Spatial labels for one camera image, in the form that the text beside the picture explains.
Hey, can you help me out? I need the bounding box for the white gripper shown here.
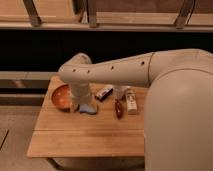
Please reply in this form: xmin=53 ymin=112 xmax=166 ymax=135
xmin=70 ymin=83 xmax=92 ymax=109

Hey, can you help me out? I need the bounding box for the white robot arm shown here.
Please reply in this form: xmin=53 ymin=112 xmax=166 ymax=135
xmin=58 ymin=49 xmax=213 ymax=171

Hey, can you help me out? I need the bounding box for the orange wooden bowl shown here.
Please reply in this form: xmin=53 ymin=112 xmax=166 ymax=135
xmin=51 ymin=84 xmax=72 ymax=111

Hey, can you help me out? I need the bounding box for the dark red snack bar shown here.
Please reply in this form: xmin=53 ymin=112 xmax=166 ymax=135
xmin=115 ymin=99 xmax=123 ymax=119

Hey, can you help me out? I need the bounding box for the wooden table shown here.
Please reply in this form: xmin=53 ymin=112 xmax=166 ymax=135
xmin=27 ymin=76 xmax=146 ymax=158

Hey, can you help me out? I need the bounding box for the middle metal chair leg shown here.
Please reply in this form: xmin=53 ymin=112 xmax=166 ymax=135
xmin=86 ymin=0 xmax=97 ymax=28

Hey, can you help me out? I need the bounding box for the metal chair leg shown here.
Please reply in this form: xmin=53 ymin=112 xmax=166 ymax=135
xmin=86 ymin=0 xmax=97 ymax=28
xmin=23 ymin=0 xmax=41 ymax=27
xmin=174 ymin=0 xmax=195 ymax=29

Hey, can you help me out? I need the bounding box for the left metal chair leg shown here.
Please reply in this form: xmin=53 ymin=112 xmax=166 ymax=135
xmin=23 ymin=0 xmax=41 ymax=27

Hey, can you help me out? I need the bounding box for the right metal chair leg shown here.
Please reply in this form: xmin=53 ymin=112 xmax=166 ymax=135
xmin=174 ymin=0 xmax=195 ymax=29

